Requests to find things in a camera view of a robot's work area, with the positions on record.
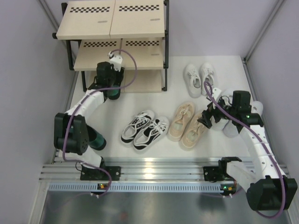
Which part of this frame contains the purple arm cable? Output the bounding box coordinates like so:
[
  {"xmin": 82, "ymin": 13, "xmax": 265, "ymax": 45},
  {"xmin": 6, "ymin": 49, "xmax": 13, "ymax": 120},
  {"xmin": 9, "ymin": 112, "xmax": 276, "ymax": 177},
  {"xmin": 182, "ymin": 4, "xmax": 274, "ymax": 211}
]
[
  {"xmin": 203, "ymin": 81, "xmax": 287, "ymax": 219},
  {"xmin": 62, "ymin": 49, "xmax": 138, "ymax": 199}
]

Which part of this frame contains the white grey sneaker right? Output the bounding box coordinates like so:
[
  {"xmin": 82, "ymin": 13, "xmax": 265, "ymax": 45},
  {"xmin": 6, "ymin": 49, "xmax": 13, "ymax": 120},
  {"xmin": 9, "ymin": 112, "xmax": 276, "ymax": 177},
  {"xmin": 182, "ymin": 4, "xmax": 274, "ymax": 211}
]
[{"xmin": 199, "ymin": 63, "xmax": 215, "ymax": 96}]

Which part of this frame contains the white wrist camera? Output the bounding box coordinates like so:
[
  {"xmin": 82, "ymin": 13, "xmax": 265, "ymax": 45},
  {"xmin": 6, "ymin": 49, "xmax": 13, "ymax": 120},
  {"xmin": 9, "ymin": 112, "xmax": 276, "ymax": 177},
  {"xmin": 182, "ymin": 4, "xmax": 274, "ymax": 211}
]
[
  {"xmin": 212, "ymin": 87, "xmax": 222, "ymax": 102},
  {"xmin": 108, "ymin": 51, "xmax": 123, "ymax": 71}
]

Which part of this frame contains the white leather sneaker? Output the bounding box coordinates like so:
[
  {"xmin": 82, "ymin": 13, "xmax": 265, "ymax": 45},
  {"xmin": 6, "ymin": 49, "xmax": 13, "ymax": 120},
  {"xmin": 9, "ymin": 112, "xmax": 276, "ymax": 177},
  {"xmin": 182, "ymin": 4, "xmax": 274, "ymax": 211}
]
[
  {"xmin": 222, "ymin": 101, "xmax": 263, "ymax": 138},
  {"xmin": 211, "ymin": 93, "xmax": 233, "ymax": 131}
]

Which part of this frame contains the white grey sneaker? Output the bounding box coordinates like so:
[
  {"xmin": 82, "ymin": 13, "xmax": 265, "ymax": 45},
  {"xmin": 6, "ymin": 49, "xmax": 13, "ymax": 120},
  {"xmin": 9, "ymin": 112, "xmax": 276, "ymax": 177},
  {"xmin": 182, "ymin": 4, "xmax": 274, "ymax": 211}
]
[
  {"xmin": 199, "ymin": 63, "xmax": 215, "ymax": 96},
  {"xmin": 183, "ymin": 64, "xmax": 201, "ymax": 98}
]

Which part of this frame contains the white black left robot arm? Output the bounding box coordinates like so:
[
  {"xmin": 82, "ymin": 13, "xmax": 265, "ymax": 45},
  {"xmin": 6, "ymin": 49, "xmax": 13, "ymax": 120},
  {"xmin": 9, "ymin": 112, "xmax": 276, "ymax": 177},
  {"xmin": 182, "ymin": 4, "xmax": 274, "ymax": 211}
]
[{"xmin": 54, "ymin": 62, "xmax": 124, "ymax": 181}]

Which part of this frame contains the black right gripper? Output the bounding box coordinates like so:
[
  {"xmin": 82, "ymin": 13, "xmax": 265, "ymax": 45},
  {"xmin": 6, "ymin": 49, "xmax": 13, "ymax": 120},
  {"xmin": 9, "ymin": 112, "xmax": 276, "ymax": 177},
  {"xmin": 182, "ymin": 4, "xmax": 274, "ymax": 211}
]
[{"xmin": 198, "ymin": 97, "xmax": 237, "ymax": 128}]

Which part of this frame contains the beige lace sneaker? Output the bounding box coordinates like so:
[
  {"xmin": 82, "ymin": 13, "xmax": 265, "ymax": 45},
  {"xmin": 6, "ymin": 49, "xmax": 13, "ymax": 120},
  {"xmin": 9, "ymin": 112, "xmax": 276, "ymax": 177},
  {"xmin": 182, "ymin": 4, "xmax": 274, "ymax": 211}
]
[
  {"xmin": 168, "ymin": 101, "xmax": 195, "ymax": 142},
  {"xmin": 180, "ymin": 110, "xmax": 208, "ymax": 151}
]

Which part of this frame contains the black beige shoe shelf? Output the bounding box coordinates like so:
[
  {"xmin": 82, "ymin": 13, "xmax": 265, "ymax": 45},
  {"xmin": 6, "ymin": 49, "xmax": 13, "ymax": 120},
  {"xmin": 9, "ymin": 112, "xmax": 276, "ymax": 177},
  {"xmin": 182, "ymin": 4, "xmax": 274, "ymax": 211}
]
[{"xmin": 52, "ymin": 0, "xmax": 170, "ymax": 92}]

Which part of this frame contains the green loafer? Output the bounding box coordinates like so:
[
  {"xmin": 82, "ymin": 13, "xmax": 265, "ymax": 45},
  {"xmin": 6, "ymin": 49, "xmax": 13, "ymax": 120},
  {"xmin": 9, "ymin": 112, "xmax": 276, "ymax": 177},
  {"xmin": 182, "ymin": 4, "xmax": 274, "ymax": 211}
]
[
  {"xmin": 104, "ymin": 89, "xmax": 121, "ymax": 100},
  {"xmin": 88, "ymin": 129, "xmax": 107, "ymax": 151}
]

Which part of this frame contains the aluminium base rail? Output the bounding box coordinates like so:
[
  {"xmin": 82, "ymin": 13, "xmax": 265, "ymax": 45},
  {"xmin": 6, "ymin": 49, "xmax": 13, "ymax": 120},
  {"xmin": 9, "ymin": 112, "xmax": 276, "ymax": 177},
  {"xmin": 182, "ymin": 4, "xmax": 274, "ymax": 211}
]
[{"xmin": 38, "ymin": 156, "xmax": 292, "ymax": 196}]

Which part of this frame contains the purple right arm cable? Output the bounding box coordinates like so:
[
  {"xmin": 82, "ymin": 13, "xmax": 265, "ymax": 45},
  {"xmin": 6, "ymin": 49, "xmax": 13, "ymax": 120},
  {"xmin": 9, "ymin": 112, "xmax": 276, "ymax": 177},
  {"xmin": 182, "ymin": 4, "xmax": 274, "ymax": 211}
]
[{"xmin": 203, "ymin": 81, "xmax": 287, "ymax": 219}]

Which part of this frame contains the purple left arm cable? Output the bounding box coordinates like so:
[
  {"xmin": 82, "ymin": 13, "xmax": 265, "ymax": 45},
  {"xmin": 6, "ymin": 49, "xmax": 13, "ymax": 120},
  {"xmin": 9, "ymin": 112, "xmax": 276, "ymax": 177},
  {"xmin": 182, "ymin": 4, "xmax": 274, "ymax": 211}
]
[{"xmin": 62, "ymin": 49, "xmax": 138, "ymax": 199}]

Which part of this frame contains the white leather sneaker left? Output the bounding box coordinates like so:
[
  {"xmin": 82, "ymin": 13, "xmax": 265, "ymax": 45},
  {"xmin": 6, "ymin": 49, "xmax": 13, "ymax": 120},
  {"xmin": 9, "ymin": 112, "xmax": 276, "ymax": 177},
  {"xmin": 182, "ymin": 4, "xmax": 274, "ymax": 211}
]
[{"xmin": 211, "ymin": 93, "xmax": 233, "ymax": 131}]

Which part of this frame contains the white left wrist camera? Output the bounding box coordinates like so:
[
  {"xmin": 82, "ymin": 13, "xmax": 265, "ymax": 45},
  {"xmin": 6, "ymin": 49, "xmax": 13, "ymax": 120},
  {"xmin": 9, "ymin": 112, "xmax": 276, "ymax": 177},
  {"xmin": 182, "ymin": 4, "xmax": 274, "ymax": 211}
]
[{"xmin": 108, "ymin": 51, "xmax": 123, "ymax": 71}]

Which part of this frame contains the beige lace sneaker right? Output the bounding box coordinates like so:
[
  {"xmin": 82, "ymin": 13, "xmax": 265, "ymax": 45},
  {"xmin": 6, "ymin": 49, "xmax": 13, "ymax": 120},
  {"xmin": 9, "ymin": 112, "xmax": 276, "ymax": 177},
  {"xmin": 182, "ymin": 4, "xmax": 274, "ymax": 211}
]
[{"xmin": 180, "ymin": 110, "xmax": 208, "ymax": 151}]

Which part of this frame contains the aluminium frame post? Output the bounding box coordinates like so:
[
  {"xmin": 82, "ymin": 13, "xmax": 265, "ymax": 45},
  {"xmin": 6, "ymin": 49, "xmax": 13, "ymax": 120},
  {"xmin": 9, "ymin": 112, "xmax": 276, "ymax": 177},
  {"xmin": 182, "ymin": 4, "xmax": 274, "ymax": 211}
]
[
  {"xmin": 242, "ymin": 0, "xmax": 286, "ymax": 65},
  {"xmin": 37, "ymin": 0, "xmax": 59, "ymax": 31}
]

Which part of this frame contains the aluminium frame post right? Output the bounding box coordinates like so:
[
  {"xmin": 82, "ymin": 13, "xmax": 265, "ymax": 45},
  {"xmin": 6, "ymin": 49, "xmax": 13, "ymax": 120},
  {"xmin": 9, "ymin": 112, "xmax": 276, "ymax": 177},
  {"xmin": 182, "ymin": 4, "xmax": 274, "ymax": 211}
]
[{"xmin": 242, "ymin": 0, "xmax": 286, "ymax": 65}]

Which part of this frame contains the white leather sneaker right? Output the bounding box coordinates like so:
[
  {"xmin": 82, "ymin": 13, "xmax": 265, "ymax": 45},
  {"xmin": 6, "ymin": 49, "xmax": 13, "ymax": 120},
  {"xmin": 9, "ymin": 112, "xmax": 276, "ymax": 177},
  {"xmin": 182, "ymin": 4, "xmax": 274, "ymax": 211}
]
[{"xmin": 222, "ymin": 101, "xmax": 263, "ymax": 138}]

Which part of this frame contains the black white sneaker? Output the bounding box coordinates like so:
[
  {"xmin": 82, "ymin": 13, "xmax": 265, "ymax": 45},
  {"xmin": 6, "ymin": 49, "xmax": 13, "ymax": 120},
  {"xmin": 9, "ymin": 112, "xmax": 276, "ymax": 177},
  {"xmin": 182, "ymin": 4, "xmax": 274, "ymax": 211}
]
[
  {"xmin": 121, "ymin": 110, "xmax": 155, "ymax": 145},
  {"xmin": 133, "ymin": 116, "xmax": 170, "ymax": 153}
]

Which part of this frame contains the white grey sneaker left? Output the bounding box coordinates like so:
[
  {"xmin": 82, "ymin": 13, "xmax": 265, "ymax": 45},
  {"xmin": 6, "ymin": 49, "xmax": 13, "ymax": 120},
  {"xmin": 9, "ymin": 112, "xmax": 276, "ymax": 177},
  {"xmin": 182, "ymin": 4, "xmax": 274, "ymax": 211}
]
[{"xmin": 183, "ymin": 64, "xmax": 201, "ymax": 98}]

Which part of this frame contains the beige lace sneaker left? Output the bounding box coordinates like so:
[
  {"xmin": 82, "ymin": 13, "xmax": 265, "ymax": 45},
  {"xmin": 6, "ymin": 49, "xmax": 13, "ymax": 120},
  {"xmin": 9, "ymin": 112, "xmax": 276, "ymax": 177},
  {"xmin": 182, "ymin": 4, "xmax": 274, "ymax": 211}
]
[{"xmin": 168, "ymin": 101, "xmax": 195, "ymax": 142}]

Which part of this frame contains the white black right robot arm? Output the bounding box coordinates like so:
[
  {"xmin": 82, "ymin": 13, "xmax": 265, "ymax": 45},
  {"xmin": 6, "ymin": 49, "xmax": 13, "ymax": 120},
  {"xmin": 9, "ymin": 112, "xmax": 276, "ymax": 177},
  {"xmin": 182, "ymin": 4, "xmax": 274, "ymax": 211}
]
[{"xmin": 196, "ymin": 88, "xmax": 298, "ymax": 213}]

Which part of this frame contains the aluminium frame post left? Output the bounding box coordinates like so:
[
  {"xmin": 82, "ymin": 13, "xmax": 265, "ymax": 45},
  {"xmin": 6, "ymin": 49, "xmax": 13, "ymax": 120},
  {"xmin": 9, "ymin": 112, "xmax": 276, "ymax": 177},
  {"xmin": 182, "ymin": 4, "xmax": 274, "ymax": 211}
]
[{"xmin": 37, "ymin": 0, "xmax": 59, "ymax": 31}]

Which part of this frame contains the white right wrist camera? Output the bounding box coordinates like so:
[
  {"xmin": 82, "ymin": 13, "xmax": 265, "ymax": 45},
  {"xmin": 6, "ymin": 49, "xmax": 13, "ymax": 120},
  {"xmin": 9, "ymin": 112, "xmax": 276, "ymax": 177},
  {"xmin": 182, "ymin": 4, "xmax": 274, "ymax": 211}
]
[{"xmin": 212, "ymin": 87, "xmax": 222, "ymax": 102}]

